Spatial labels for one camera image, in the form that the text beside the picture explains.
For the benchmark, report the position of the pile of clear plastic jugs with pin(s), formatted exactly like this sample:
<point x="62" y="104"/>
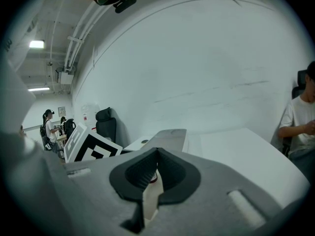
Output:
<point x="89" y="115"/>

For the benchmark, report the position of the black office chair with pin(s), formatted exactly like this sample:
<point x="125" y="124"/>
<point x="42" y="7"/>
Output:
<point x="71" y="128"/>
<point x="106" y="126"/>
<point x="299" y="82"/>

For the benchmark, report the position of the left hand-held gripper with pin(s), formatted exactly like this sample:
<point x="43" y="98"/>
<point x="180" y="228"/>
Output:
<point x="93" y="146"/>

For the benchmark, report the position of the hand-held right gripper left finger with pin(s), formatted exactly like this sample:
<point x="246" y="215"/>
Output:
<point x="98" y="185"/>

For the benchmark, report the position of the white ceiling air conditioner unit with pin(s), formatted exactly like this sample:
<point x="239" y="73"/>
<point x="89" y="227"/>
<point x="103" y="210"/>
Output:
<point x="66" y="77"/>

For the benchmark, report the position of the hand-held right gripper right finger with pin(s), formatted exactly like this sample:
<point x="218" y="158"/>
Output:
<point x="211" y="195"/>

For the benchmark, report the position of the white ceiling pipes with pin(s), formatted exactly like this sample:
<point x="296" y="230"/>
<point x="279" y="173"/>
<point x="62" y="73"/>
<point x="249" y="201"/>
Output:
<point x="76" y="33"/>

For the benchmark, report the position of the round ceiling sensor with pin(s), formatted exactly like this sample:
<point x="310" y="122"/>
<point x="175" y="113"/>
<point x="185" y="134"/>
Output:
<point x="50" y="63"/>

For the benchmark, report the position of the black head-worn camera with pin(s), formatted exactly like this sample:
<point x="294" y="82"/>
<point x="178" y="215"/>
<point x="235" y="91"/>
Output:
<point x="125" y="5"/>

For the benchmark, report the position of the long ceiling light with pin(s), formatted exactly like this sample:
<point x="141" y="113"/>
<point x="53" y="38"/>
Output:
<point x="37" y="44"/>
<point x="38" y="89"/>

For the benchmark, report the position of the framed wall notice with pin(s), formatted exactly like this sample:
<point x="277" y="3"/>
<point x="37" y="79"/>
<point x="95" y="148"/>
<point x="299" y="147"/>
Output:
<point x="61" y="111"/>

